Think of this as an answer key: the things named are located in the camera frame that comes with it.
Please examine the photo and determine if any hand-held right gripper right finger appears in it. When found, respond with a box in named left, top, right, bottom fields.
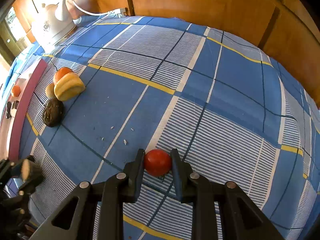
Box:
left=170, top=148, right=285, bottom=240

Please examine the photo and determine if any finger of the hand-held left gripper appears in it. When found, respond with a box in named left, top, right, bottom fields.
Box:
left=19, top=175, right=44, bottom=195
left=10, top=156, right=35, bottom=178

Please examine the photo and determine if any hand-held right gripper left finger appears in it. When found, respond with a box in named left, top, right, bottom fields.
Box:
left=30, top=149, right=146, bottom=240

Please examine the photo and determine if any large bark-covered log piece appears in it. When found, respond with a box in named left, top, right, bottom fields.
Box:
left=21, top=159, right=43, bottom=183

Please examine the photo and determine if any red tomato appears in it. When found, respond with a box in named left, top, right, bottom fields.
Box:
left=144, top=149, right=172, bottom=177

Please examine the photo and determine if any white tray with pink rim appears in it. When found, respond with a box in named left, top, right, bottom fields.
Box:
left=0, top=57, right=48, bottom=160

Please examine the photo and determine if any tan round fruit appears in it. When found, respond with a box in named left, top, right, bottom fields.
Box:
left=45, top=82, right=57, bottom=98

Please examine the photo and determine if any glass door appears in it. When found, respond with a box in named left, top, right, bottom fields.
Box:
left=0, top=5, right=28, bottom=65

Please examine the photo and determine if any white ceramic electric kettle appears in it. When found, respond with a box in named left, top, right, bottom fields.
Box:
left=31, top=0, right=77, bottom=47

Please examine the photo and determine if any white kettle power cord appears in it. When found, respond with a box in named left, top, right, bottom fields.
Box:
left=67, top=0, right=127, bottom=18

